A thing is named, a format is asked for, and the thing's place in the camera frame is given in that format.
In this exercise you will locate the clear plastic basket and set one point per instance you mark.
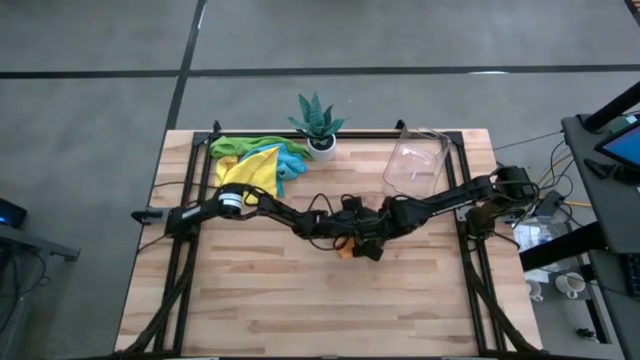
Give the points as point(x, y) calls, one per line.
point(415, 165)

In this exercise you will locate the tablet with blue screen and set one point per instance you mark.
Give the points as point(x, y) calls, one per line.
point(625, 147)

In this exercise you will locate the grey desk leg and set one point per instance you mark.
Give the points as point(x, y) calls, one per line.
point(45, 245)

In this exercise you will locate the potted plant in white pot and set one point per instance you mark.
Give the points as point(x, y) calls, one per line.
point(316, 117)

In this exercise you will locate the black slanted pole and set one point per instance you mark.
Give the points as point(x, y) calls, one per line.
point(615, 105)

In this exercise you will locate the black keyboard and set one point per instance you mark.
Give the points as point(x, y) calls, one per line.
point(634, 275)

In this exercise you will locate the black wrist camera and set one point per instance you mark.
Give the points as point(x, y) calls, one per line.
point(352, 203)
point(370, 251)

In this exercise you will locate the small black floor object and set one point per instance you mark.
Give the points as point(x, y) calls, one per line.
point(585, 334)

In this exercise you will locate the white ceramic mug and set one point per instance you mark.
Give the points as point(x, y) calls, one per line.
point(570, 284)
point(534, 290)

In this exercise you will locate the green microfiber towel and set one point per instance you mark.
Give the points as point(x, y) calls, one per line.
point(235, 145)

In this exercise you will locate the blue microfiber towel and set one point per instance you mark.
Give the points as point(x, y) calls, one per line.
point(290, 165)

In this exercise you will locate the black stand beam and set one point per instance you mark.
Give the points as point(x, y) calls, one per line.
point(560, 247)

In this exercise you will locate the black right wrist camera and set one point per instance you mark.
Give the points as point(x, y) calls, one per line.
point(370, 251)

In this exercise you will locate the dark grey desk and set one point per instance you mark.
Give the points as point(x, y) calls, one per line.
point(615, 210)

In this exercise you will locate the white crumpled papers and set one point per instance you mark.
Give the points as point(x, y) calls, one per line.
point(532, 237)

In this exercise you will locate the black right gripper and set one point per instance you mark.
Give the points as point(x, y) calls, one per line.
point(387, 220)

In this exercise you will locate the black device with blue light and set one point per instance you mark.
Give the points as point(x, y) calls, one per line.
point(12, 215)

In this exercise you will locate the orange microfiber towel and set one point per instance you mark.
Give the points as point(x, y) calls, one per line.
point(346, 250)

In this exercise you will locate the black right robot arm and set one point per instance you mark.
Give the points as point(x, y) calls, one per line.
point(450, 197)

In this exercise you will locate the grey power adapter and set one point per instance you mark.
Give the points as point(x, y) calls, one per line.
point(551, 202)

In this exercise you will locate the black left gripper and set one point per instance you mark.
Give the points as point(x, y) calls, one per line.
point(327, 225)

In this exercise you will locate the yellow microfiber towel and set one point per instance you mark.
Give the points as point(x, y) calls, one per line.
point(255, 172)

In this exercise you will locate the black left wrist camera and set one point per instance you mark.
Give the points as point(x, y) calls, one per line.
point(352, 203)

